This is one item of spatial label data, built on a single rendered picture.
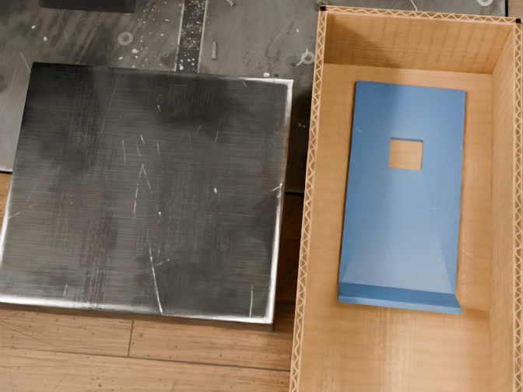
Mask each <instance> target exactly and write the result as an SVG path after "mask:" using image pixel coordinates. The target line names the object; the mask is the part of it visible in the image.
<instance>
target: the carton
mask: <svg viewBox="0 0 523 392"><path fill-rule="evenodd" d="M357 80H359V81H368V82H384V83H393V84H402V85H411V86H427V87H436V88H445V89H461V90H465V114H464V130H463V146H462V178H461V193H460V210H459V226H458V257H457V273H456V290H455V295H456V297H457V299H458V302H459V304H460V307H461V308H462V311H461V314H453V313H438V312H431V311H423V310H409V309H402V308H394V307H386V306H372V305H364V304H357V303H343V302H338V283H339V267H340V258H341V249H342V233H343V224H344V215H345V206H346V190H347V181H348V172H349V155H350V146H351V138H352V129H353V112H354V103H355V95H356V81H357ZM422 151H423V143H422V142H410V141H401V140H392V139H391V144H390V155H389V167H392V168H400V169H409V170H421V163H422ZM289 392H523V323H522V18H514V17H501V16H477V15H465V14H453V13H440V12H417V11H404V10H392V9H369V8H356V7H343V6H331V5H319V12H318V31H317V42H316V51H315V62H314V81H313V92H312V102H311V121H310V131H309V142H308V152H307V171H306V181H305V192H304V211H303V221H302V231H301V241H300V261H299V271H298V282H297V301H296V311H295V321H294V332H293V351H292V361H291V371H290V391H289Z"/></svg>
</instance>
